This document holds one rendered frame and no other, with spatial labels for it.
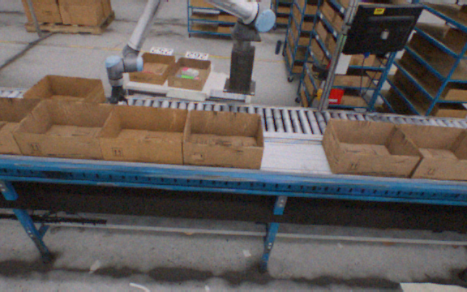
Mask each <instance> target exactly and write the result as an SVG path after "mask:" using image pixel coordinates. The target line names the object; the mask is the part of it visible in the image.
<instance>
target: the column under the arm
mask: <svg viewBox="0 0 467 292"><path fill-rule="evenodd" d="M254 58H255V46H252V45H251V46H250V50H249V51H246V52H245V51H240V50H238V49H237V44H233V49H232V53H231V63H230V73H229V77H226V81H225V86H224V89H223V92H227V93H234V94H241V95H247V96H255V81H256V80H254V79H251V76H252V70H253V64H254Z"/></svg>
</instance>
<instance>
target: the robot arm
mask: <svg viewBox="0 0 467 292"><path fill-rule="evenodd" d="M202 1H204V2H207V3H209V4H211V5H213V6H215V7H218V8H220V9H222V10H223V11H226V12H229V13H230V14H232V15H235V16H237V17H238V21H237V23H236V24H235V26H234V28H233V34H234V35H236V36H238V37H241V38H245V39H253V38H256V37H257V36H258V31H259V32H267V31H269V29H271V28H272V26H273V25H274V23H275V20H276V16H275V14H274V13H273V12H272V10H270V9H268V8H267V7H266V6H265V5H264V4H262V3H261V0H202ZM164 2H165V0H148V3H147V5H146V7H145V8H144V12H143V14H142V15H141V17H140V19H139V22H138V23H137V25H136V27H135V30H134V31H133V33H132V36H131V38H130V40H129V42H128V43H127V45H126V46H124V47H123V49H122V56H123V57H124V58H120V57H119V56H111V57H108V58H106V59H105V68H106V72H107V76H108V78H107V79H108V80H109V84H110V85H111V87H112V91H111V97H110V99H109V103H110V104H111V105H118V102H122V101H123V105H131V103H130V102H128V100H127V99H126V97H127V93H126V88H123V84H124V78H123V73H128V72H136V71H142V70H143V62H142V58H141V57H139V54H140V51H141V49H142V46H143V43H144V41H145V39H146V37H147V35H148V33H149V31H150V29H151V27H152V25H153V23H154V21H155V20H156V17H157V16H158V14H159V12H160V10H161V8H162V6H163V4H164ZM124 89H125V90H124ZM125 95H126V96H125Z"/></svg>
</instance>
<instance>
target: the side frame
mask: <svg viewBox="0 0 467 292"><path fill-rule="evenodd" d="M3 168H4V169H5V170H6V172H5V171H4V169H3ZM17 169H18V170H19V172H20V173H19V172H18V171H17ZM30 170H31V171H32V174H31V172H30ZM43 170H44V171H45V172H46V174H44V171H43ZM25 171H26V172H25ZM57 171H58V172H59V175H58V173H57ZM38 172H39V173H38ZM70 172H71V173H72V176H71V175H70ZM83 173H85V175H86V177H84V174H83ZM96 174H97V175H98V178H97V177H96ZM109 174H111V178H110V177H109ZM123 175H124V177H125V179H123V178H122V176H123ZM135 176H137V180H136V179H135ZM148 177H150V180H148ZM155 178H156V179H155ZM161 178H163V180H164V181H161ZM175 178H176V179H177V182H175V181H174V179H175ZM187 179H190V181H189V182H187ZM200 179H201V180H202V183H199V180H200ZM0 180H4V181H19V182H33V183H61V184H75V185H90V186H104V187H133V188H147V189H162V190H177V191H205V192H220V193H234V194H248V195H277V196H292V197H306V198H320V199H335V200H363V201H378V202H381V201H392V202H406V203H420V204H448V205H462V206H467V186H454V185H441V184H427V183H414V182H387V181H373V180H360V179H346V178H320V177H305V176H292V175H278V174H251V173H238V172H223V171H209V170H183V169H169V168H155V167H141V166H127V165H100V164H87V163H73V162H59V161H19V160H5V159H0ZM213 180H214V181H215V184H212V181H213ZM226 181H227V182H228V184H227V185H225V182H226ZM238 182H240V183H241V184H240V186H239V185H238ZM251 183H252V186H251ZM264 183H265V187H263V184H264ZM277 184H278V187H276V185H277ZM270 185H271V186H270ZM289 185H291V187H290V188H288V187H289ZM301 186H302V189H300V187H301ZM313 187H315V189H314V190H312V189H313ZM326 187H327V188H328V189H327V190H326V191H325V189H326ZM337 188H340V189H339V191H337ZM351 188H353V189H352V191H351V192H349V190H350V189H351ZM363 189H365V190H364V192H363V193H362V190H363ZM374 190H376V192H375V193H373V192H374ZM387 191H388V193H387V194H385V193H386V192H387ZM398 191H399V192H400V193H399V194H398V195H397V193H398ZM410 192H413V193H412V194H411V195H409V194H410ZM422 193H424V194H423V195H421V194H422ZM435 193H436V194H435ZM434 194H435V195H434ZM445 194H447V195H446V196H445ZM458 194H459V195H458ZM433 195H434V196H433ZM457 195H458V196H457ZM456 196H457V197H456Z"/></svg>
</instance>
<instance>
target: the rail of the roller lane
mask: <svg viewBox="0 0 467 292"><path fill-rule="evenodd" d="M0 90H1V91H2V92H4V91H5V90H8V91H10V92H11V93H13V92H14V91H18V92H19V93H20V94H21V93H22V92H26V91H27V90H28V89H26V88H4V87H0ZM105 97H106V98H107V99H108V102H109V99H110V97H111V95H108V94H105ZM126 99H127V100H129V99H133V100H134V101H135V103H136V101H137V100H141V101H142V102H143V104H142V106H143V105H144V102H145V101H146V100H150V101H151V103H152V104H151V107H152V105H153V103H154V101H159V102H160V103H161V105H160V107H161V106H162V103H163V102H164V101H168V102H169V108H170V106H171V103H172V102H177V103H178V107H177V109H179V106H180V104H181V103H182V102H184V103H186V110H188V106H189V104H190V103H193V104H194V105H195V108H194V110H196V106H197V105H198V104H202V105H203V106H204V107H203V110H205V106H206V105H207V104H209V105H211V106H212V110H214V106H215V105H219V106H220V107H221V111H222V109H223V106H224V105H227V106H228V107H229V111H231V108H232V107H233V106H237V107H238V112H240V108H241V107H243V106H244V107H245V108H246V113H248V111H247V110H248V108H250V107H253V108H254V110H255V113H256V110H257V109H258V108H262V109H263V115H264V116H265V110H266V109H267V108H269V109H271V111H272V116H274V113H273V110H275V109H278V110H279V111H280V112H281V111H282V110H288V111H289V116H290V117H291V114H290V111H292V110H295V111H296V113H297V116H298V111H300V110H302V111H304V112H305V115H306V112H307V111H311V112H313V114H314V116H315V112H319V111H318V110H317V109H307V108H295V107H284V106H272V105H248V104H238V103H225V102H213V101H190V100H179V99H166V98H155V97H132V96H127V97H126ZM108 102H107V104H108ZM135 103H134V105H135ZM320 112H321V111H320ZM326 112H328V113H330V114H331V117H332V114H334V113H337V114H338V116H339V114H346V116H348V114H353V115H354V116H355V117H356V115H359V114H361V115H362V116H363V117H364V116H366V115H370V117H373V116H378V117H379V118H381V117H383V116H385V117H386V118H390V117H394V118H395V119H397V118H402V119H403V120H404V119H406V118H410V119H411V121H412V120H413V119H415V118H417V119H418V120H419V121H421V119H425V120H427V121H429V120H431V119H432V120H434V121H435V122H437V121H438V120H441V121H443V122H445V121H449V122H450V123H452V122H455V121H456V122H458V123H461V122H465V123H466V124H467V119H459V118H436V117H423V116H413V115H400V114H377V113H367V112H354V111H342V110H331V109H324V110H323V112H321V113H322V115H323V113H326ZM281 117H283V116H282V112H281ZM298 118H299V117H298ZM306 118H307V116H306ZM315 119H316V118H315Z"/></svg>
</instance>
